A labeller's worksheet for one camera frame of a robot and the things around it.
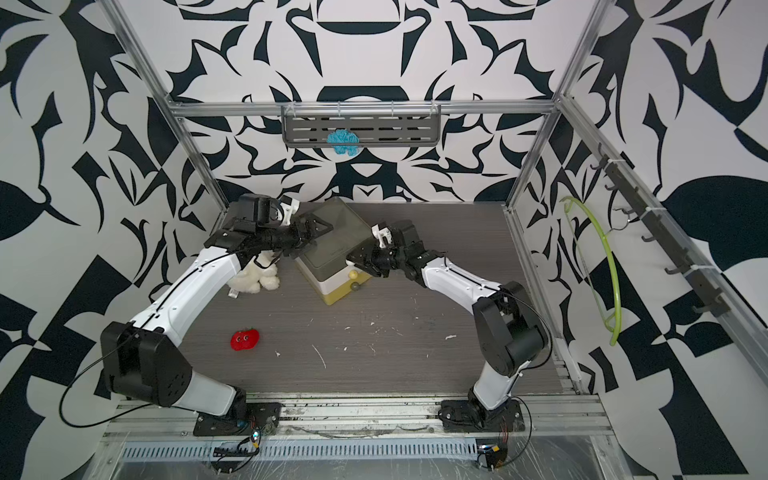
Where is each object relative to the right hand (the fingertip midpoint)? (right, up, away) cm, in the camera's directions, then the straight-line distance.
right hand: (349, 256), depth 82 cm
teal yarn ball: (-3, +36, +9) cm, 37 cm away
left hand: (-6, +7, -3) cm, 10 cm away
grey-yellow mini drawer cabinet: (-5, -3, -4) cm, 7 cm away
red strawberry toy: (-29, -23, +1) cm, 37 cm away
